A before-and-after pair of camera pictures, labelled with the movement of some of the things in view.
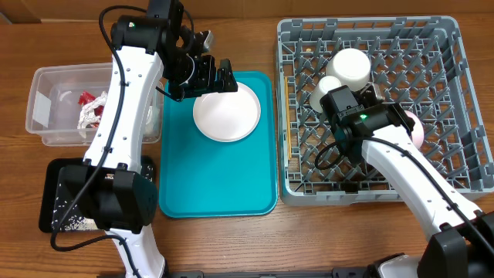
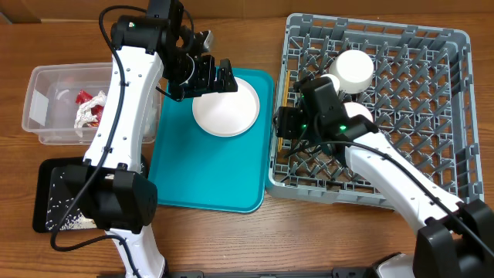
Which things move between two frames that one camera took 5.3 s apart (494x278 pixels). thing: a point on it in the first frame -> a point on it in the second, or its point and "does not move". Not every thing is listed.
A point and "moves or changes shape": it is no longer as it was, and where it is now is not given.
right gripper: x=407 y=123 -> x=289 y=127
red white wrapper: x=88 y=116 does not move
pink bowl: x=417 y=133 moves or changes shape
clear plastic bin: x=67 y=102 does not move
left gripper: x=206 y=81 does not move
